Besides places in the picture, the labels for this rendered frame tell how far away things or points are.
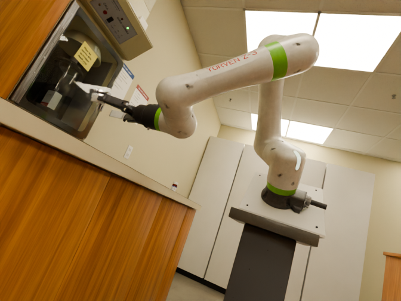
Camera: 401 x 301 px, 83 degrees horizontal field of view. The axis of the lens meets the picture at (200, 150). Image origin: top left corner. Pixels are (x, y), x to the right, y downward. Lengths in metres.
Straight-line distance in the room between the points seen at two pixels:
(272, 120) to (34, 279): 0.94
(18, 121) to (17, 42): 0.33
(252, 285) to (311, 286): 2.67
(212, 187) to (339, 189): 1.82
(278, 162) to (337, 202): 2.83
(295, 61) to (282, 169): 0.39
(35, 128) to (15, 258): 0.31
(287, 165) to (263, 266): 0.39
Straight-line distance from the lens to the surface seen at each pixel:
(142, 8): 1.31
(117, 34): 1.09
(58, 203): 0.71
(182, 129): 0.76
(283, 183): 0.97
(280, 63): 0.76
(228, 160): 3.73
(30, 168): 0.63
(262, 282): 0.98
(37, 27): 0.82
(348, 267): 3.70
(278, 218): 0.98
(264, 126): 1.02
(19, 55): 0.79
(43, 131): 0.58
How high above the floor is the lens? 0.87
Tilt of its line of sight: 15 degrees up
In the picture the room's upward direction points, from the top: 20 degrees clockwise
